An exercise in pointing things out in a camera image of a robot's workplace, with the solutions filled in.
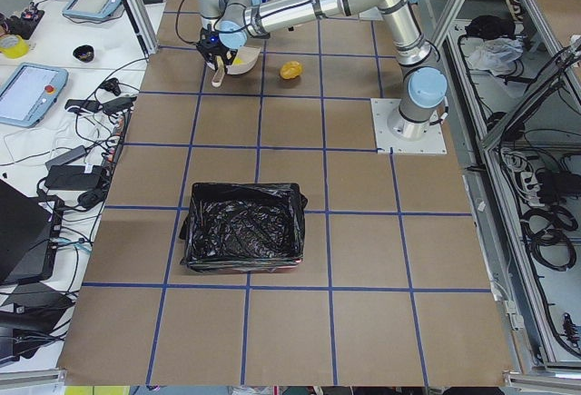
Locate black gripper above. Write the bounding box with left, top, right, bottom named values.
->
left=195, top=27, right=237, bottom=68

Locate beige plastic dustpan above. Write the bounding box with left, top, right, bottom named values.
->
left=208, top=46, right=261, bottom=87

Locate orange-brown potato-like lump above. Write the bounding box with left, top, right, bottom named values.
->
left=279, top=61, right=303, bottom=80

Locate pink bin with black bag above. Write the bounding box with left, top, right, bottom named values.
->
left=180, top=183, right=308, bottom=273

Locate teach pendant far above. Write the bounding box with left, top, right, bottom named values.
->
left=62, top=0, right=122, bottom=23

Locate teach pendant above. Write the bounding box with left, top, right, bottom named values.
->
left=62, top=0, right=122, bottom=23
left=1, top=63, right=68, bottom=128

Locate black power adapter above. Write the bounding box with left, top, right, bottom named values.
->
left=44, top=164, right=106, bottom=191

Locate teach pendant near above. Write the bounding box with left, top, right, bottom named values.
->
left=1, top=63, right=68, bottom=128

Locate yellow tape roll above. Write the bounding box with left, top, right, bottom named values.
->
left=0, top=35, right=29, bottom=59

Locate black laptop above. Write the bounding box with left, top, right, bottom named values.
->
left=1, top=182, right=64, bottom=286

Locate aluminium frame post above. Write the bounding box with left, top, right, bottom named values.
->
left=121, top=0, right=158, bottom=59

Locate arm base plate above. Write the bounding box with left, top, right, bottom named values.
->
left=370, top=98, right=447, bottom=155

